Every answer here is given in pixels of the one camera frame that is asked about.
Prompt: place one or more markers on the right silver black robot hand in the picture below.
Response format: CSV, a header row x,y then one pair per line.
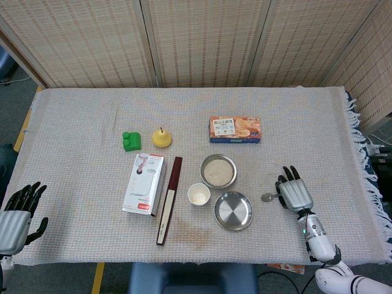
x,y
297,193

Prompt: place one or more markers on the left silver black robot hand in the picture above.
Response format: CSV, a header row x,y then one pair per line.
x,y
13,226

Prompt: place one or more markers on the small steel spoon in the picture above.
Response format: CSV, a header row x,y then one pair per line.
x,y
268,197

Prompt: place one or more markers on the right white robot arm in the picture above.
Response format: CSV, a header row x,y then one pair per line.
x,y
318,242

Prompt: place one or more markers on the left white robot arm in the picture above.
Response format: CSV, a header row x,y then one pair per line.
x,y
4,262

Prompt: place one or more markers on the stainless steel plate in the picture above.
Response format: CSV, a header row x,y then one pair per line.
x,y
233,211

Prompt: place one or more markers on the stainless steel bowl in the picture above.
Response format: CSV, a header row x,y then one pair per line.
x,y
203,179

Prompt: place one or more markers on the white paper cup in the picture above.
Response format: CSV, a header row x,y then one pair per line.
x,y
199,196

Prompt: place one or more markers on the dark teal padded object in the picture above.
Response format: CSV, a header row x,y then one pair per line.
x,y
6,165

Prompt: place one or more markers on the orange printed package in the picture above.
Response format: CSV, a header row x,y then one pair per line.
x,y
291,268

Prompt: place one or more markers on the white power strip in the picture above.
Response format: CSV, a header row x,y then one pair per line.
x,y
373,148

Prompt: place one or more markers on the blue orange cookie box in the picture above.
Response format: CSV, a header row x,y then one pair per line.
x,y
235,128

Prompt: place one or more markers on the black box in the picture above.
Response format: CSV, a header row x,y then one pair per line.
x,y
382,168

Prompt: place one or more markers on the beige waffle weave tablecloth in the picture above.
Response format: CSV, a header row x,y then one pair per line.
x,y
76,122

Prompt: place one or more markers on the dark red long box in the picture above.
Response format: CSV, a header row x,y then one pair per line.
x,y
170,199

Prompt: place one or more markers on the blue padded chair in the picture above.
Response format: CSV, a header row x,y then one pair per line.
x,y
193,278

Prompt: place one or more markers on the white desk lamp box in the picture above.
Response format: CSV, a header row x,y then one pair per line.
x,y
142,183

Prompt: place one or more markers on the woven folding screen panel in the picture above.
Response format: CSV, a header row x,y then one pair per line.
x,y
312,39
85,39
205,39
370,76

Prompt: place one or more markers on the green toy building block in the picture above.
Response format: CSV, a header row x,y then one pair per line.
x,y
131,142

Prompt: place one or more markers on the yellow toy pear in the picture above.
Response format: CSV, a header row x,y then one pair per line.
x,y
161,139

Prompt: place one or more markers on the blue office chair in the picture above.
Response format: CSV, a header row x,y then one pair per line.
x,y
4,61

